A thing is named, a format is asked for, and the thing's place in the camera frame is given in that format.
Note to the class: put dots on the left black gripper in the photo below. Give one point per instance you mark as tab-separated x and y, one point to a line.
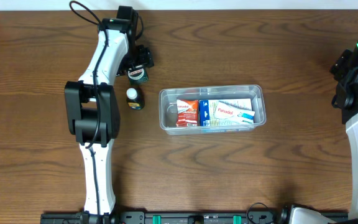
142	62

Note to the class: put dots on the green Zam-Buk box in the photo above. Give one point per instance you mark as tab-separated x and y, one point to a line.
137	76

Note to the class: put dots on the dark syrup bottle white cap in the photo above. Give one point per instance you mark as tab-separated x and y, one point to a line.
135	98

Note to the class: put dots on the red Panadol ActiFast box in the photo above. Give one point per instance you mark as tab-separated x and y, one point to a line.
187	113

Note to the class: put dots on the blue patch box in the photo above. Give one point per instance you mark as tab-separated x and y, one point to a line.
209	124

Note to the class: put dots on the white Panadol box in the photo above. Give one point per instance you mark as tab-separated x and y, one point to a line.
225	112

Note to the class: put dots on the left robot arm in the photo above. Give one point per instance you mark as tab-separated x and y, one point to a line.
92	109

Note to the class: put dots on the clear plastic container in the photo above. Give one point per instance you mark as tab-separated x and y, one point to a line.
168	103

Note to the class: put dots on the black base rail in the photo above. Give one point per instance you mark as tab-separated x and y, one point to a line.
138	217

